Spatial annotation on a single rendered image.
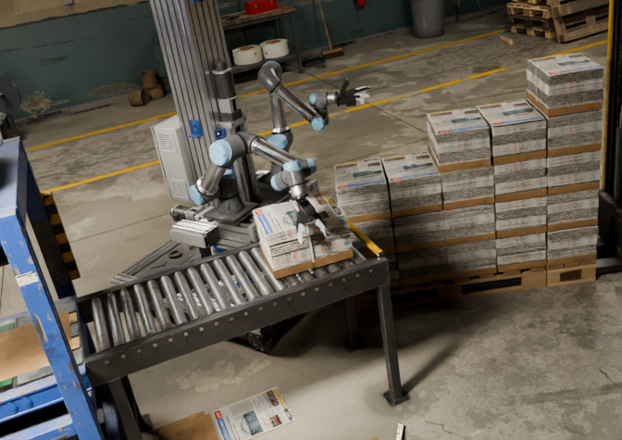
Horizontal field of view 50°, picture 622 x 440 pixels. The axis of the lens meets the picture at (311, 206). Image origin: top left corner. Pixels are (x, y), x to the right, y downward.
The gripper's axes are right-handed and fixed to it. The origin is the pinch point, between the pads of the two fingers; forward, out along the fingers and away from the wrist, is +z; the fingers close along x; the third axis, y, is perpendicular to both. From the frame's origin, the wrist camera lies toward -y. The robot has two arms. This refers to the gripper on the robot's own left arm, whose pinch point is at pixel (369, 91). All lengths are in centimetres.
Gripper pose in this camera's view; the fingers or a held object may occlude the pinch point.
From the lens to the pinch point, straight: 393.6
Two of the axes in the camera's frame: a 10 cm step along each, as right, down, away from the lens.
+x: -1.2, 5.6, -8.2
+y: 1.6, 8.2, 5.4
